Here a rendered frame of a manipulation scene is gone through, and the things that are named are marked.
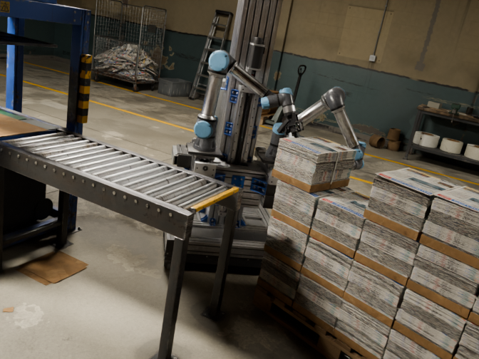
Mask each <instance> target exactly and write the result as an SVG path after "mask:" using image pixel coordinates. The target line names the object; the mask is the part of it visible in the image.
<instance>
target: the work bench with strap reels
mask: <svg viewBox="0 0 479 359"><path fill-rule="evenodd" d="M423 106H426V107H428V106H427V105H424V104H421V105H419V106H418V107H417V109H418V112H417V115H416V119H415V122H414V125H413V129H412V132H411V136H410V139H409V142H408V147H407V149H406V153H405V156H404V158H403V159H404V160H408V159H407V158H408V154H410V155H412V152H413V149H416V150H421V151H424V152H429V153H433V154H436V155H441V156H444V157H449V158H452V159H455V160H460V161H464V162H469V163H472V164H475V165H479V145H472V144H467V147H466V149H465V152H461V150H462V146H463V142H461V141H459V140H454V139H450V138H443V139H442V142H441V146H438V141H439V139H440V136H437V135H434V134H431V133H429V132H421V131H418V130H419V127H420V125H421V121H422V117H423V114H427V115H432V116H436V117H440V118H445V119H449V120H452V117H453V120H455V121H458V122H462V123H467V124H471V125H477V126H479V119H477V118H474V116H472V115H467V114H465V113H460V112H458V113H459V115H454V116H453V114H450V113H449V112H450V111H451V110H446V109H443V108H441V109H437V108H432V107H429V108H424V107H423Z"/></svg>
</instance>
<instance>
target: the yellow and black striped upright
mask: <svg viewBox="0 0 479 359"><path fill-rule="evenodd" d="M91 66H92V55H88V54H81V72H80V83H79V94H78V114H77V122H78V123H87V120H88V104H89V94H90V84H91Z"/></svg>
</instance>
